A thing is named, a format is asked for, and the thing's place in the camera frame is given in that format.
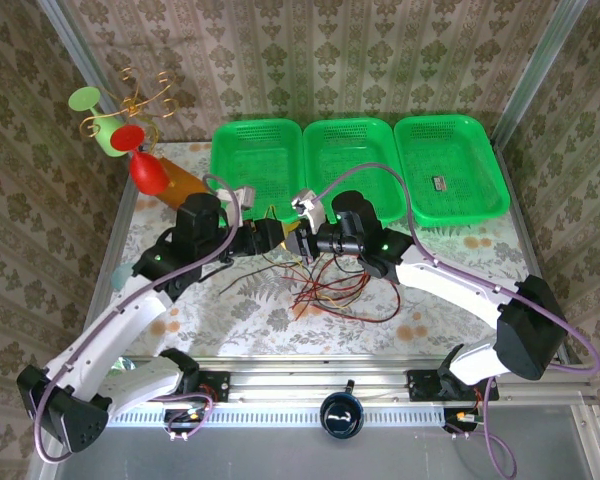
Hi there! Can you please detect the thin yellow cable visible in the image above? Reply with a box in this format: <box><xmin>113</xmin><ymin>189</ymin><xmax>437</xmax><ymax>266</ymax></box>
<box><xmin>262</xmin><ymin>203</ymin><xmax>311</xmax><ymax>274</ymax></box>
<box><xmin>299</xmin><ymin>259</ymin><xmax>366</xmax><ymax>309</ymax></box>

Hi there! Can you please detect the thin red cable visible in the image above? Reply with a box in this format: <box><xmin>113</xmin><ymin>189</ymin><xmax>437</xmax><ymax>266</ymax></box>
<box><xmin>289</xmin><ymin>259</ymin><xmax>376</xmax><ymax>311</ymax></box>
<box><xmin>289</xmin><ymin>269</ymin><xmax>404</xmax><ymax>324</ymax></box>

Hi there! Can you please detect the orange rectangular block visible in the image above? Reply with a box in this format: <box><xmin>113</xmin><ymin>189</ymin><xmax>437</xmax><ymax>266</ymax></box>
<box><xmin>154</xmin><ymin>155</ymin><xmax>211</xmax><ymax>209</ymax></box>

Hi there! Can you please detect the red plastic wine glass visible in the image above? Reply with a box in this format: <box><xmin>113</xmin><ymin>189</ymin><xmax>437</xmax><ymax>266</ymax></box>
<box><xmin>111</xmin><ymin>124</ymin><xmax>171</xmax><ymax>196</ymax></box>

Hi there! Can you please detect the green perforated plastic basket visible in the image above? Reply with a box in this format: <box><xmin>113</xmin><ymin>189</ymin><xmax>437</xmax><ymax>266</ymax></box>
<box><xmin>393</xmin><ymin>114</ymin><xmax>511</xmax><ymax>227</ymax></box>
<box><xmin>302</xmin><ymin>117</ymin><xmax>406</xmax><ymax>226</ymax></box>
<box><xmin>209</xmin><ymin>118</ymin><xmax>304</xmax><ymax>224</ymax></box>

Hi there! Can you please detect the floral table cloth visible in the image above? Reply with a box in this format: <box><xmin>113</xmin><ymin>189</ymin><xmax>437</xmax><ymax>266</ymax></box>
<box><xmin>99</xmin><ymin>142</ymin><xmax>556</xmax><ymax>359</ymax></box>

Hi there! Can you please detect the blue translucent plastic cup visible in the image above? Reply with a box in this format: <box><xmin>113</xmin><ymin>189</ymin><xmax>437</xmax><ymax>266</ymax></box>
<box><xmin>111</xmin><ymin>264</ymin><xmax>134</xmax><ymax>291</ymax></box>

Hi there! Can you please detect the dark blue mug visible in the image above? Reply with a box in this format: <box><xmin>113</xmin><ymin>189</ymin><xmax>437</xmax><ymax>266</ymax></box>
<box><xmin>319</xmin><ymin>379</ymin><xmax>365</xmax><ymax>440</ymax></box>

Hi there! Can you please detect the green plastic wine glass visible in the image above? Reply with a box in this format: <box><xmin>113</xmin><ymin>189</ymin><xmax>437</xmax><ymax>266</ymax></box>
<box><xmin>68</xmin><ymin>85</ymin><xmax>129</xmax><ymax>159</ymax></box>

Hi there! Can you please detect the grey metal panel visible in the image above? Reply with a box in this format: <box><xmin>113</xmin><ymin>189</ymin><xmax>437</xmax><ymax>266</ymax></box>
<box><xmin>29</xmin><ymin>424</ymin><xmax>596</xmax><ymax>480</ymax></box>

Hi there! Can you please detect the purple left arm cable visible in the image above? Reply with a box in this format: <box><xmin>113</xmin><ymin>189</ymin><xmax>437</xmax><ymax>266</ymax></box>
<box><xmin>33</xmin><ymin>172</ymin><xmax>244</xmax><ymax>464</ymax></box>

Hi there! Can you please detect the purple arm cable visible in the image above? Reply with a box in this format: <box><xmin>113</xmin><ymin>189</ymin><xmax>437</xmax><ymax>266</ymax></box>
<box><xmin>33</xmin><ymin>172</ymin><xmax>244</xmax><ymax>464</ymax></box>
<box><xmin>314</xmin><ymin>162</ymin><xmax>600</xmax><ymax>474</ymax></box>

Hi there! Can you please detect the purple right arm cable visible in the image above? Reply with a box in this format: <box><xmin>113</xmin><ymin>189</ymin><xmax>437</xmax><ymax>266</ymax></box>
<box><xmin>314</xmin><ymin>162</ymin><xmax>600</xmax><ymax>474</ymax></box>

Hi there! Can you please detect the aluminium table side rail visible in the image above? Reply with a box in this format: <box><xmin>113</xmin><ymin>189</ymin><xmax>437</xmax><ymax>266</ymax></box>
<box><xmin>74</xmin><ymin>144</ymin><xmax>141</xmax><ymax>361</ymax></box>
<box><xmin>492</xmin><ymin>142</ymin><xmax>579</xmax><ymax>364</ymax></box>

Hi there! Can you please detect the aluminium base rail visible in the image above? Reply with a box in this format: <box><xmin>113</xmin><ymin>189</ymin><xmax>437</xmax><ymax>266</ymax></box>
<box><xmin>54</xmin><ymin>355</ymin><xmax>599</xmax><ymax>426</ymax></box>

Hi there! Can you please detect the gold wire glass rack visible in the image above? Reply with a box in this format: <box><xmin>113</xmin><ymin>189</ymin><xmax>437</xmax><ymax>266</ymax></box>
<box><xmin>78</xmin><ymin>67</ymin><xmax>179</xmax><ymax>151</ymax></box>

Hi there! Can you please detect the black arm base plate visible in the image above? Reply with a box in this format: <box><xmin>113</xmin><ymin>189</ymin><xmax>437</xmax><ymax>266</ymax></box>
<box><xmin>407</xmin><ymin>368</ymin><xmax>500</xmax><ymax>403</ymax></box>
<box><xmin>142</xmin><ymin>369</ymin><xmax>231</xmax><ymax>404</ymax></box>

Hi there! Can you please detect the aluminium frame post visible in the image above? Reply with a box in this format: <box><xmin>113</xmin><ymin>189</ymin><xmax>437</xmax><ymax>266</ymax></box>
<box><xmin>489</xmin><ymin>0</ymin><xmax>591</xmax><ymax>149</ymax></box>
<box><xmin>33</xmin><ymin>0</ymin><xmax>131</xmax><ymax>151</ymax></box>

